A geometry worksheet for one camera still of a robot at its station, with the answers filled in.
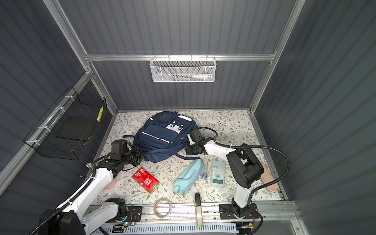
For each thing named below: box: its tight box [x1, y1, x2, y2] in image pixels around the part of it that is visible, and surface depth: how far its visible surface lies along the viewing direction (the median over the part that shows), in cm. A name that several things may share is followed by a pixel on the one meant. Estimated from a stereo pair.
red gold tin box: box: [132, 166, 160, 194], surface depth 86 cm
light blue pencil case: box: [173, 158, 205, 194], surface depth 82 cm
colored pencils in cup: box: [85, 162, 94, 173], surface depth 77 cm
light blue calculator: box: [210, 159, 226, 188], surface depth 87 cm
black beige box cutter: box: [194, 192, 204, 228], surface depth 73 cm
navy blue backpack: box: [122, 111, 201, 164], surface depth 93 cm
